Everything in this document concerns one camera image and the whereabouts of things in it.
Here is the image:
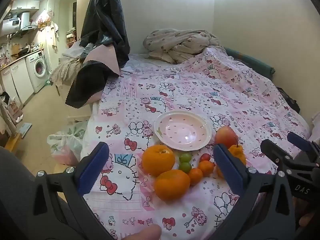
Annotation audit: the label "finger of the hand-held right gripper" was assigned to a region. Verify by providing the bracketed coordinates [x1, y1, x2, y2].
[287, 132, 320, 155]
[260, 139, 299, 173]

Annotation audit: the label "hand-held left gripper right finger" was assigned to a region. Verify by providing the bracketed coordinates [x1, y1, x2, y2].
[207, 144, 297, 240]

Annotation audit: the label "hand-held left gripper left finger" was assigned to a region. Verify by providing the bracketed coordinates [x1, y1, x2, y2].
[35, 142, 115, 240]

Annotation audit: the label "yellow pear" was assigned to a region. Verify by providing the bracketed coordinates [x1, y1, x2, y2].
[216, 144, 247, 180]

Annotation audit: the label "small tangerine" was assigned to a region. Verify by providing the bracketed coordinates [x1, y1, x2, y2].
[188, 168, 203, 186]
[198, 160, 215, 177]

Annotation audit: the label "red apple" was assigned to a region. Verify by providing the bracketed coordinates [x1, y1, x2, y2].
[214, 126, 238, 150]

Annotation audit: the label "pink dotted plate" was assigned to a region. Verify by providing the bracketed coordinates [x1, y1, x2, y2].
[154, 110, 212, 152]

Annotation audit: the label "large orange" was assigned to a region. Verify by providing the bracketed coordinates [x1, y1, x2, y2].
[142, 144, 175, 177]
[154, 169, 191, 201]

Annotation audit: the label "person's right hand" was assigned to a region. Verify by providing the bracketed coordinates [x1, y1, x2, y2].
[291, 197, 320, 230]

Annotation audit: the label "white plastic bag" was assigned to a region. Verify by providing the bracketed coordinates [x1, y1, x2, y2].
[47, 121, 88, 165]

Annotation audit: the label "dark cloth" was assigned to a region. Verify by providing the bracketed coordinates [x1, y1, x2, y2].
[275, 87, 300, 113]

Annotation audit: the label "pink cartoon printed blanket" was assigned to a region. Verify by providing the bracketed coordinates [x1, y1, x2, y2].
[80, 46, 312, 240]

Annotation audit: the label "pink and black cloth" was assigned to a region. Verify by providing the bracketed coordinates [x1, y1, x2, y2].
[65, 44, 120, 109]

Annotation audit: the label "beige cloth pile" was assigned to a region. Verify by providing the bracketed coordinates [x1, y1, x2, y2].
[50, 47, 85, 87]

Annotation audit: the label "white washing machine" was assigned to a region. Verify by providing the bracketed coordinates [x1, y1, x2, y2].
[26, 51, 48, 93]

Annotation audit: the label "white base cabinets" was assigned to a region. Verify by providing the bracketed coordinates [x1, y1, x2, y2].
[0, 59, 35, 105]

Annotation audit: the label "crumpled beige printed comforter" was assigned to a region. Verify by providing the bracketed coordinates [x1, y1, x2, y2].
[142, 29, 223, 64]

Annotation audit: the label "hanging white towel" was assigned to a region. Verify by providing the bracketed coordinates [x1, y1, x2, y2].
[49, 22, 60, 53]

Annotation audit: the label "black plastic sheet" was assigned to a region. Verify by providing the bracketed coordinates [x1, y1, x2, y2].
[79, 0, 130, 68]

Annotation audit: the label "pink hanging bag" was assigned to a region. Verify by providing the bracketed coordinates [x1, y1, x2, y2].
[36, 10, 53, 27]

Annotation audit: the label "grey range hood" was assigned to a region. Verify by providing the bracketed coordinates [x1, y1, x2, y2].
[20, 12, 38, 31]

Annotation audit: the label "white water heater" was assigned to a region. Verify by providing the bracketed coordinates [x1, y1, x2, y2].
[0, 17, 22, 34]

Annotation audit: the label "tall white cabinet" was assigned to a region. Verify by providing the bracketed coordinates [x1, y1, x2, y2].
[47, 0, 60, 18]

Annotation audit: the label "white wall cabinet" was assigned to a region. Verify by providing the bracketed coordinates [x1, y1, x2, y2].
[11, 0, 40, 12]

